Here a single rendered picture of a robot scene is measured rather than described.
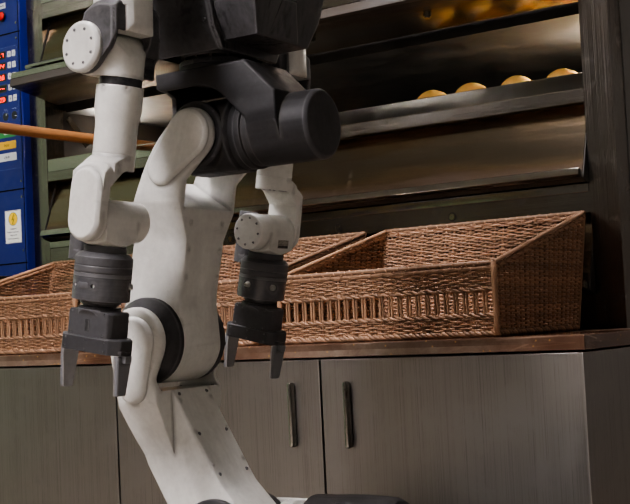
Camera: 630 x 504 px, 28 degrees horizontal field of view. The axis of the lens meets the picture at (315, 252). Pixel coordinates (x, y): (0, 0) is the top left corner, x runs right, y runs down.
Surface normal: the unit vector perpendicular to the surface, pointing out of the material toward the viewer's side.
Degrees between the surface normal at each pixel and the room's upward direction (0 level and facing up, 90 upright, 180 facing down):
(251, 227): 90
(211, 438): 60
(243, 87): 90
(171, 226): 115
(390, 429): 90
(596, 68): 90
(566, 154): 70
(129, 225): 99
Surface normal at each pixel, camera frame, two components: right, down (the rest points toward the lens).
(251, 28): -0.44, 0.41
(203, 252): 0.85, 0.11
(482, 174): -0.55, -0.36
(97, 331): -0.53, -0.03
